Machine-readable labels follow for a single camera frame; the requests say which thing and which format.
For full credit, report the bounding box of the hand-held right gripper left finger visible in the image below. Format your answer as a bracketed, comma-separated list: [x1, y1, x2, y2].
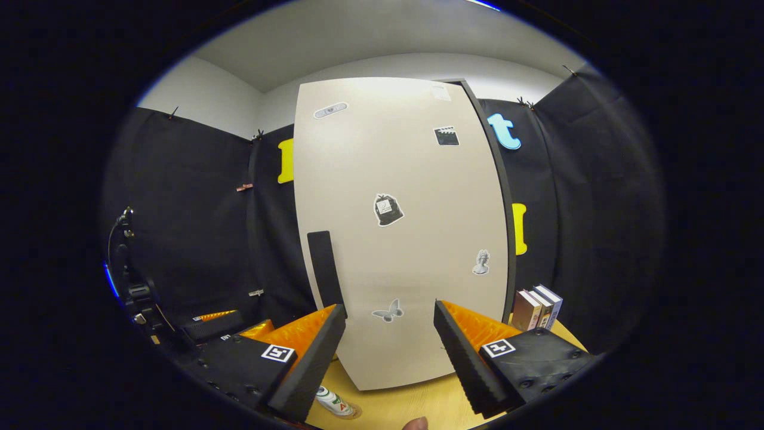
[182, 303, 347, 423]

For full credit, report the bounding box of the white bottle green label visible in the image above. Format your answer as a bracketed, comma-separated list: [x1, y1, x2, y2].
[315, 385, 356, 417]

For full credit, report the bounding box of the beige cabinet door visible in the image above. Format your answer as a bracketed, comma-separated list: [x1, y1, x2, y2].
[292, 76, 511, 392]

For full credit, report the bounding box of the black door handle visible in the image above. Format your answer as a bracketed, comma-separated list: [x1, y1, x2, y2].
[307, 230, 348, 318]

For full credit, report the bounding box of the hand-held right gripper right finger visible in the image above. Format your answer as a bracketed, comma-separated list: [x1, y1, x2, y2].
[433, 300, 599, 419]

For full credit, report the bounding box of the dark grey cabinet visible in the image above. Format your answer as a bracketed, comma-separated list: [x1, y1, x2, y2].
[442, 76, 517, 324]

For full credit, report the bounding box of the black backdrop cloth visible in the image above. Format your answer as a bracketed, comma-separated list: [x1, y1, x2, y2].
[98, 63, 666, 359]

